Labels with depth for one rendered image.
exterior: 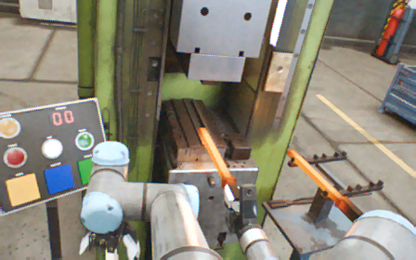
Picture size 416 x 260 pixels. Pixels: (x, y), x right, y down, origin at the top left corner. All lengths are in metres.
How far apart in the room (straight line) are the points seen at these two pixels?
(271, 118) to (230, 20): 0.57
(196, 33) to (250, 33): 0.19
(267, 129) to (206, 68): 0.53
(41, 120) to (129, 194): 0.52
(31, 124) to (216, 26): 0.65
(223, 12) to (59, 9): 5.51
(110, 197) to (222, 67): 0.70
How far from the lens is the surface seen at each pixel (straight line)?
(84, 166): 1.13
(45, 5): 6.54
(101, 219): 0.65
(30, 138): 1.10
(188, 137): 1.37
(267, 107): 1.52
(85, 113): 1.14
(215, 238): 1.63
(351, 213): 1.29
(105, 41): 1.26
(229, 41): 1.18
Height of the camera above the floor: 1.70
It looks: 28 degrees down
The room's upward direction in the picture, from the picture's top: 10 degrees clockwise
